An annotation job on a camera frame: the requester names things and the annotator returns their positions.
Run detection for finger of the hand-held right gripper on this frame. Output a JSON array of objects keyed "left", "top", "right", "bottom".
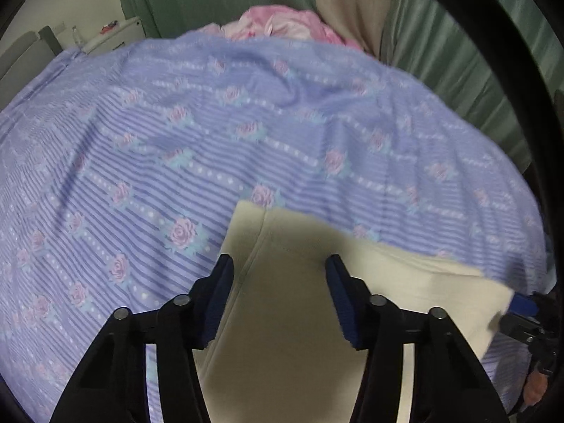
[
  {"left": 511, "top": 292, "right": 542, "bottom": 317},
  {"left": 500, "top": 314, "right": 537, "bottom": 345}
]

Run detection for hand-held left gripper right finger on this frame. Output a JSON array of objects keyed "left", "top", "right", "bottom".
[{"left": 325, "top": 253, "right": 509, "bottom": 423}]

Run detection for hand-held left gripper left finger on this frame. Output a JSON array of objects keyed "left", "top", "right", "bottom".
[{"left": 49, "top": 253, "right": 235, "bottom": 423}]

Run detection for cream pants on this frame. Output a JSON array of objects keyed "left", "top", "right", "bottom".
[{"left": 194, "top": 200, "right": 514, "bottom": 423}]

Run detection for person's right hand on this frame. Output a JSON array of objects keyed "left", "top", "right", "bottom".
[{"left": 525, "top": 368, "right": 551, "bottom": 418}]

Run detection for purple floral duvet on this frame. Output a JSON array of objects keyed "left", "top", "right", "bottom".
[{"left": 0, "top": 31, "right": 551, "bottom": 423}]

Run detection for white nightstand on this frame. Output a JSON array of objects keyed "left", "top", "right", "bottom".
[{"left": 83, "top": 17, "right": 145, "bottom": 55}]

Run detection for pink blanket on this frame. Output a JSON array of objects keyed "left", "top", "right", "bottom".
[{"left": 219, "top": 5, "right": 363, "bottom": 52}]

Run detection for beige curtain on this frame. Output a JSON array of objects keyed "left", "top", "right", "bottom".
[{"left": 312, "top": 0, "right": 399, "bottom": 56}]

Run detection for grey bed headboard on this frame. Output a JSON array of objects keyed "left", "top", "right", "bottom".
[{"left": 0, "top": 26, "right": 67, "bottom": 86}]

